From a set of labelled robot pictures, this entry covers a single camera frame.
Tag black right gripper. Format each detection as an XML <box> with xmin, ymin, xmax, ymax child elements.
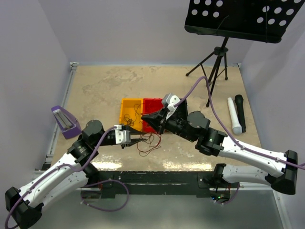
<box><xmin>142</xmin><ymin>105</ymin><xmax>196</xmax><ymax>142</ymax></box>

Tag red and black wires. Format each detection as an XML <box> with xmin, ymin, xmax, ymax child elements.
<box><xmin>137</xmin><ymin>132</ymin><xmax>164</xmax><ymax>156</ymax></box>

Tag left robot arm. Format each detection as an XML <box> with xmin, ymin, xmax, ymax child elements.
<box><xmin>4</xmin><ymin>120</ymin><xmax>142</xmax><ymax>229</ymax></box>

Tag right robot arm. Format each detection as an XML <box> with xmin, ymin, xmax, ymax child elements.
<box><xmin>142</xmin><ymin>108</ymin><xmax>298</xmax><ymax>195</ymax></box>

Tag red plastic bin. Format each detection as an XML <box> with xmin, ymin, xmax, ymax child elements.
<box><xmin>142</xmin><ymin>98</ymin><xmax>163</xmax><ymax>133</ymax></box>

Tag yellow plastic bin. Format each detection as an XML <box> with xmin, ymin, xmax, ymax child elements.
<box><xmin>119</xmin><ymin>98</ymin><xmax>143</xmax><ymax>130</ymax></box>

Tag black plastic bin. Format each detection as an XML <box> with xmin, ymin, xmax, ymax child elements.
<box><xmin>176</xmin><ymin>99</ymin><xmax>188</xmax><ymax>120</ymax></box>

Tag black music stand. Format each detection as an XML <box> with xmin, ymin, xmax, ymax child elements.
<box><xmin>184</xmin><ymin>0</ymin><xmax>301</xmax><ymax>107</ymax></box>

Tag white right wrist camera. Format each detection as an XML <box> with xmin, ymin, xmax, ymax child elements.
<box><xmin>162</xmin><ymin>93</ymin><xmax>181</xmax><ymax>120</ymax></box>

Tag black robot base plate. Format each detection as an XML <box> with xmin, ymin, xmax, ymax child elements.
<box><xmin>71</xmin><ymin>169</ymin><xmax>241</xmax><ymax>199</ymax></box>

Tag aluminium table frame rail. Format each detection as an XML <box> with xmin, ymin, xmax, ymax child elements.
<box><xmin>32</xmin><ymin>62</ymin><xmax>79</xmax><ymax>180</ymax></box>

